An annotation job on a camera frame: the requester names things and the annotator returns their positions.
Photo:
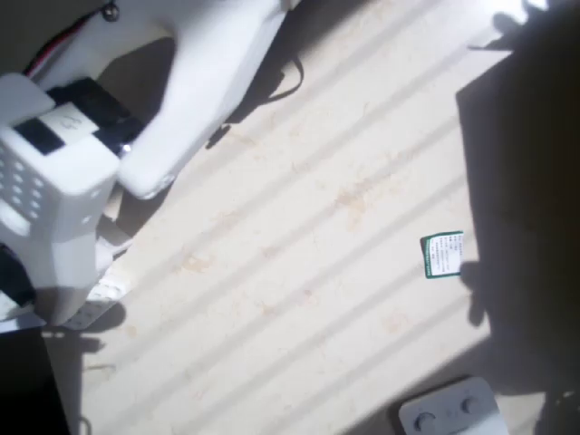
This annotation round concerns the green white label card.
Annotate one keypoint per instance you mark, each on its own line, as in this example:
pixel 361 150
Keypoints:
pixel 443 254

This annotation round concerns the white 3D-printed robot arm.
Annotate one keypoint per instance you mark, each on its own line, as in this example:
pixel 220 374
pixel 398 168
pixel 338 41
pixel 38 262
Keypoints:
pixel 217 90

